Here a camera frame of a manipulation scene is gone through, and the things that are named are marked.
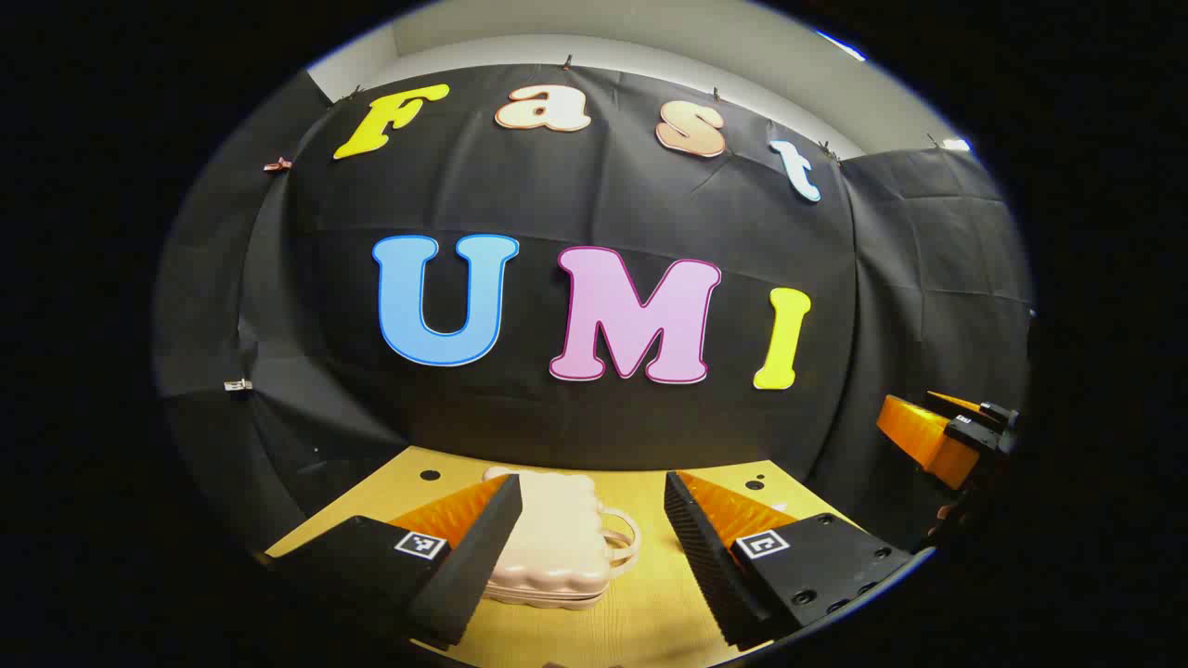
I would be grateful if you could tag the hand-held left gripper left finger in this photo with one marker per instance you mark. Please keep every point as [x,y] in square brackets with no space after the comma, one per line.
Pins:
[478,557]

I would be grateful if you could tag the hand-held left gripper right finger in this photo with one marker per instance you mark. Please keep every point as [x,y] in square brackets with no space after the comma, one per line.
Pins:
[701,557]

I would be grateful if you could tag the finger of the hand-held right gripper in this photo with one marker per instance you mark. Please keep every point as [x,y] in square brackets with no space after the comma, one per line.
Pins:
[993,413]
[919,436]

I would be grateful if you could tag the pink suitcase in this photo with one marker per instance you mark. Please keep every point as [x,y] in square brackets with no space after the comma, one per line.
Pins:
[557,538]

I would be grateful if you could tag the white cloth clip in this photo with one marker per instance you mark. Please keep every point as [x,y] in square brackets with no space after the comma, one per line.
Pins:
[238,384]

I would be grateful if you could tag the black backdrop cloth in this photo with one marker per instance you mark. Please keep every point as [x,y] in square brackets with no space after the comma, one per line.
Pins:
[557,186]

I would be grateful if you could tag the pink cloth clip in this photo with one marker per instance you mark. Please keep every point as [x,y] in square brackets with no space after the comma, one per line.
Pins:
[277,164]

